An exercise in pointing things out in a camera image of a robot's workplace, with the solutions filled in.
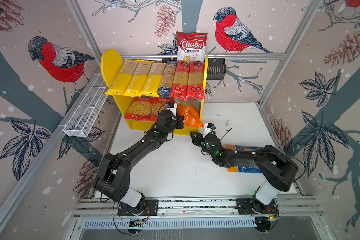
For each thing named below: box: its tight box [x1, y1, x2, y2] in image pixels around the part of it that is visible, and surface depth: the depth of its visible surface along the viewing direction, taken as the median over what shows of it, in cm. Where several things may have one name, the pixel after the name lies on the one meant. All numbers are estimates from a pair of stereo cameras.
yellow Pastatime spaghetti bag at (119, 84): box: [105, 59, 139, 96], surface depth 76 cm
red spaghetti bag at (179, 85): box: [169, 60, 191, 101], surface depth 73 cm
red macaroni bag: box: [124, 95, 159, 122], surface depth 97 cm
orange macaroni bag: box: [177, 104, 204, 128], surface depth 88 cm
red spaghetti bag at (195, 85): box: [186, 61, 205, 100], surface depth 69 cm
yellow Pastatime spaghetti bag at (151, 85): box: [139, 62, 167, 97], surface depth 74 cm
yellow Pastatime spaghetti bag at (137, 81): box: [123, 60, 154, 97], surface depth 76 cm
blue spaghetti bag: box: [158, 60, 178, 97], surface depth 74 cm
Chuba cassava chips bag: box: [176, 31, 208, 63], surface depth 86 cm
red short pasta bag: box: [142, 96, 174, 122], surface depth 97 cm
